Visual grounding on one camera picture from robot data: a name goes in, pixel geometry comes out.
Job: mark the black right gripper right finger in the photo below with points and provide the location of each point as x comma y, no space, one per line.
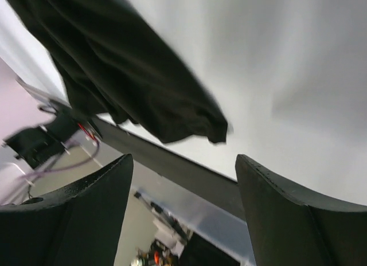
290,224

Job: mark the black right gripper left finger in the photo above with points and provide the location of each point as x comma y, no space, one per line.
78,224

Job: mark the black t-shirt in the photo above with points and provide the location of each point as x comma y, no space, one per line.
112,62

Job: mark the aluminium frame rail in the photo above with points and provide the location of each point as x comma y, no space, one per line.
39,94

